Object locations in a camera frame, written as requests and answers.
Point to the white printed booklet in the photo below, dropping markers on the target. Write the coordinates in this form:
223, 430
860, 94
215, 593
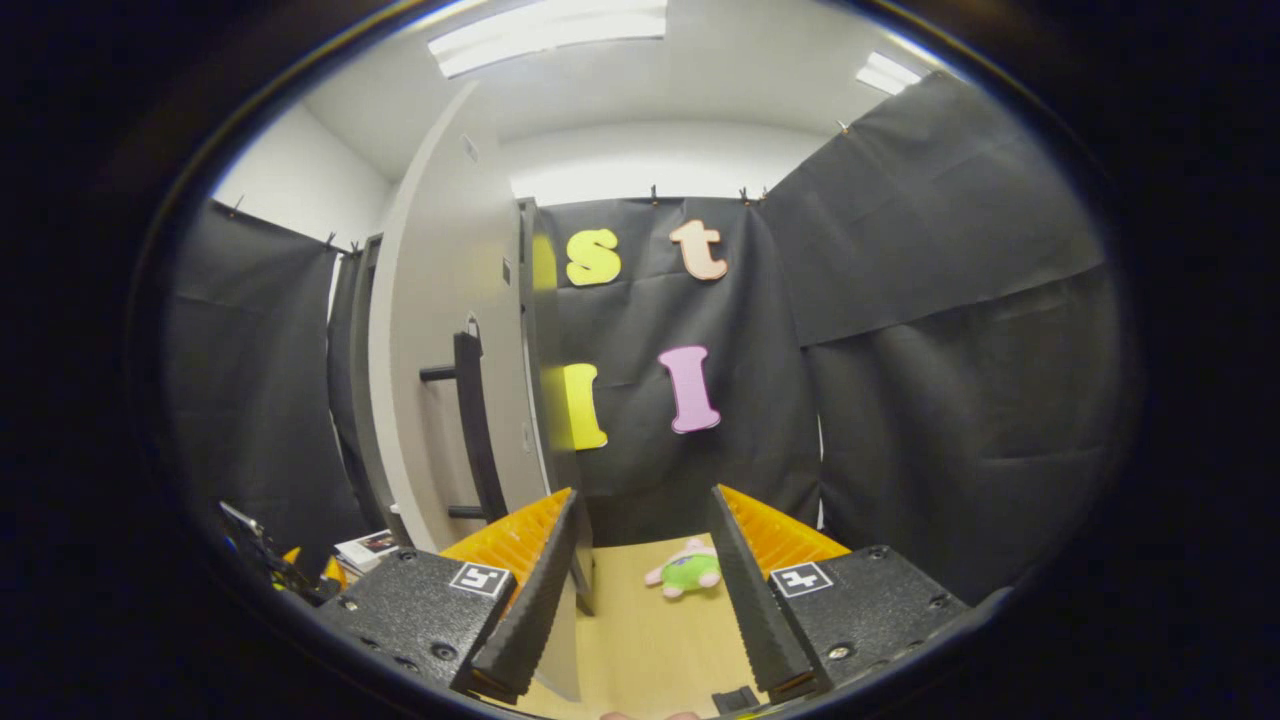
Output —
368, 550

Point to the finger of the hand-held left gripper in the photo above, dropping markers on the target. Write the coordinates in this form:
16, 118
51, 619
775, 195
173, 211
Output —
333, 574
287, 556

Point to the black backdrop cloth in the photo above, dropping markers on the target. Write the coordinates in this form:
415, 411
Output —
950, 350

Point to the light grey cabinet door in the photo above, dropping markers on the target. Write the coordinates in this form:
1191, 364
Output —
440, 280

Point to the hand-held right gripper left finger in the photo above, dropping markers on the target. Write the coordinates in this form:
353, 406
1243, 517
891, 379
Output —
540, 600

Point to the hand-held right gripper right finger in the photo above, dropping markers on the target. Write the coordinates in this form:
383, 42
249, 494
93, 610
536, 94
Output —
750, 600

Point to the small ceiling light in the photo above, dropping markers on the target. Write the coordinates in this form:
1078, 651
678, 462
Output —
888, 74

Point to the green and pink plush toy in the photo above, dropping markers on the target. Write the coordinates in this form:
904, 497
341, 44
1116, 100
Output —
690, 572

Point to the long ceiling light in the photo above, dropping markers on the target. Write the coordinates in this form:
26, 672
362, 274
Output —
550, 35

